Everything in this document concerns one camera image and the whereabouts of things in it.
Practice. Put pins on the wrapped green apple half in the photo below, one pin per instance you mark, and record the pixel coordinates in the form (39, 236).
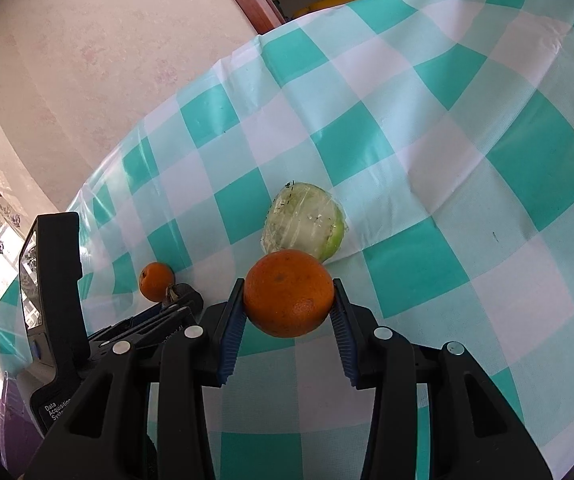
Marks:
(304, 217)

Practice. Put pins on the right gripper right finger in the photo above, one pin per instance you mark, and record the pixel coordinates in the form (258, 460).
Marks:
(474, 432)

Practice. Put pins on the large orange tangerine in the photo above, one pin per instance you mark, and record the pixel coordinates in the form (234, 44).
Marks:
(288, 294)

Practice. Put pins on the dark purple mangosteen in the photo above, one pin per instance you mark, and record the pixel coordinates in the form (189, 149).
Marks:
(182, 294)

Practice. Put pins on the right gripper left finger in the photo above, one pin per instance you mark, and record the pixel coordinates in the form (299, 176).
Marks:
(140, 413)

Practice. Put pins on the small orange tangerine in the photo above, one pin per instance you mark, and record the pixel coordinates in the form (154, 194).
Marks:
(154, 281)

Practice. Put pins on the teal checkered tablecloth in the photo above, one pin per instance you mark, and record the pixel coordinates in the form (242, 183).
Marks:
(445, 131)

